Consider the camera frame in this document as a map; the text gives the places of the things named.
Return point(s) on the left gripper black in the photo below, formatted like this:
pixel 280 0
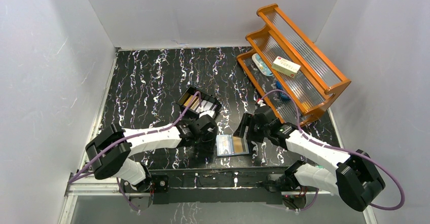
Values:
pixel 204 143

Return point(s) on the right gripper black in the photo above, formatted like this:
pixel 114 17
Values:
pixel 248 120

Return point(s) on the blue white card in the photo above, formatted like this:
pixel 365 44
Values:
pixel 224 145

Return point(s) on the orange brown striped card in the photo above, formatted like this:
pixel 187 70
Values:
pixel 240 146

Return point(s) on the black card holder wallet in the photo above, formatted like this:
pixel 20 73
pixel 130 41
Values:
pixel 229 145

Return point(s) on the black box of cards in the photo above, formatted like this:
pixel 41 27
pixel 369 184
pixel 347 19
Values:
pixel 198 102

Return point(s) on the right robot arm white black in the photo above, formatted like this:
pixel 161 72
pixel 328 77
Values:
pixel 326 158

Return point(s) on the blue small object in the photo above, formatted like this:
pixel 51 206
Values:
pixel 282 91

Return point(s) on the orange wooden shelf rack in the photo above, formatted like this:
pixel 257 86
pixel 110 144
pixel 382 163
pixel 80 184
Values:
pixel 298 80

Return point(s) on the white blue oval package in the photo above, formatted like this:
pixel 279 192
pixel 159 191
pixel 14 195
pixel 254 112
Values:
pixel 261 65

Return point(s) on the cream cardboard box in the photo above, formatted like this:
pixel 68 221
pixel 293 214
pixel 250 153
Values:
pixel 285 66

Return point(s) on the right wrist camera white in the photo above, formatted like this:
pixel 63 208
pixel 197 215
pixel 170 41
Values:
pixel 261 102

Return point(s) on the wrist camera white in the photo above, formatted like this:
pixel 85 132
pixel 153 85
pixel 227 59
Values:
pixel 261 102
pixel 210 113

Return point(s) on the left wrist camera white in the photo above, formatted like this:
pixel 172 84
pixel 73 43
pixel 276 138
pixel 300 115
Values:
pixel 210 113

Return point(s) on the black aluminium base frame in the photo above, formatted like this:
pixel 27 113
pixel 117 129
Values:
pixel 210 186

